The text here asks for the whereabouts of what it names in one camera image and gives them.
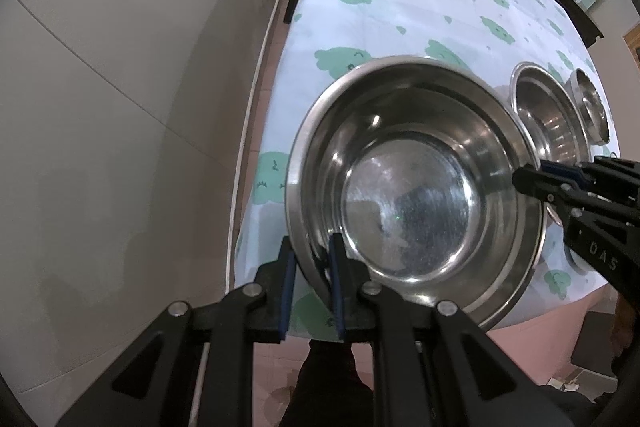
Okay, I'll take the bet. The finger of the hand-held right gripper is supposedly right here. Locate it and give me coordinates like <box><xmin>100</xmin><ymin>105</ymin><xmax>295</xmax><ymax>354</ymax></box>
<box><xmin>514</xmin><ymin>164</ymin><xmax>640</xmax><ymax>220</ymax></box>
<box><xmin>542</xmin><ymin>157</ymin><xmax>640</xmax><ymax>192</ymax></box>

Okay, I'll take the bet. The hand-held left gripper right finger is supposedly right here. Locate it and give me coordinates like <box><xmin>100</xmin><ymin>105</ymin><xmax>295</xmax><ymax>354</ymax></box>
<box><xmin>327</xmin><ymin>232</ymin><xmax>571</xmax><ymax>427</ymax></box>

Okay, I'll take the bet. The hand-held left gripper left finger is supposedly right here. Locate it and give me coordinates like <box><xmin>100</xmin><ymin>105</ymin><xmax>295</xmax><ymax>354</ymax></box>
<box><xmin>57</xmin><ymin>234</ymin><xmax>301</xmax><ymax>427</ymax></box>

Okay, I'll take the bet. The medium stainless steel bowl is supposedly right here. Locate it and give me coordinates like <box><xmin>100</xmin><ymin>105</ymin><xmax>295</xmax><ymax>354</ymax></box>
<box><xmin>509</xmin><ymin>62</ymin><xmax>593</xmax><ymax>165</ymax></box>

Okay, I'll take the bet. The small stainless steel bowl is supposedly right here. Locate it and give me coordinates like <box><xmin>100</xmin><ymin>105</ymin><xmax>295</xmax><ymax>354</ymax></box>
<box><xmin>565</xmin><ymin>68</ymin><xmax>612</xmax><ymax>146</ymax></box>

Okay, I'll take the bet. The large stainless steel bowl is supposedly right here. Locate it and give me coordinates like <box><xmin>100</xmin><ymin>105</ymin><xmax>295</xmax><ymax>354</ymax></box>
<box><xmin>284</xmin><ymin>55</ymin><xmax>547</xmax><ymax>330</ymax></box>

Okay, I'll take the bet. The person's dark trouser leg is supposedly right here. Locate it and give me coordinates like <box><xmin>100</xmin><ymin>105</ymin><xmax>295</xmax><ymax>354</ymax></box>
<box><xmin>292</xmin><ymin>339</ymin><xmax>381</xmax><ymax>427</ymax></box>

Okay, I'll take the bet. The white crumpled paper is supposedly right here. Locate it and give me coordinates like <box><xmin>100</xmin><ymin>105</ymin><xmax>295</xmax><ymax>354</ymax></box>
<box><xmin>549</xmin><ymin>371</ymin><xmax>582</xmax><ymax>392</ymax></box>

